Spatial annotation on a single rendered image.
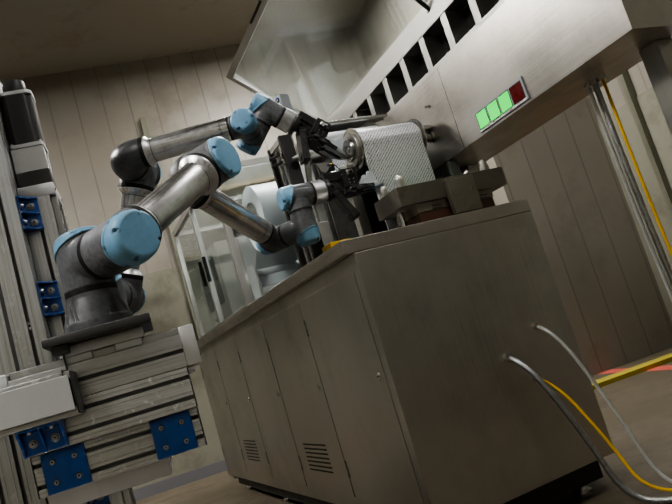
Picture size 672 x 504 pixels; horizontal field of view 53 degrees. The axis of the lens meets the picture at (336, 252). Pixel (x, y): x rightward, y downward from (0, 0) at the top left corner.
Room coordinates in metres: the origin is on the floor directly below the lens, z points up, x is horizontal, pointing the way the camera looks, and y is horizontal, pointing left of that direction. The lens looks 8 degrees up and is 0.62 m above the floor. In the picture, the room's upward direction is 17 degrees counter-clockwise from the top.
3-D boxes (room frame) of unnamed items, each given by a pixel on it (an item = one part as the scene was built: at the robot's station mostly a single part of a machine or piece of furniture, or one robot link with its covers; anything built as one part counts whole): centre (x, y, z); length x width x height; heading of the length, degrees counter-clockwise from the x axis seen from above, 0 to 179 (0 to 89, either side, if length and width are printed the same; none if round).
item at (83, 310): (1.51, 0.56, 0.87); 0.15 x 0.15 x 0.10
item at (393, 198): (2.11, -0.37, 1.00); 0.40 x 0.16 x 0.06; 114
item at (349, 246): (3.08, 0.20, 0.88); 2.52 x 0.66 x 0.04; 24
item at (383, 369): (3.08, 0.19, 0.43); 2.52 x 0.64 x 0.86; 24
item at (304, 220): (2.05, 0.08, 1.01); 0.11 x 0.08 x 0.11; 57
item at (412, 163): (2.20, -0.29, 1.12); 0.23 x 0.01 x 0.18; 114
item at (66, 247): (1.51, 0.56, 0.98); 0.13 x 0.12 x 0.14; 57
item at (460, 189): (2.03, -0.43, 0.96); 0.10 x 0.03 x 0.11; 114
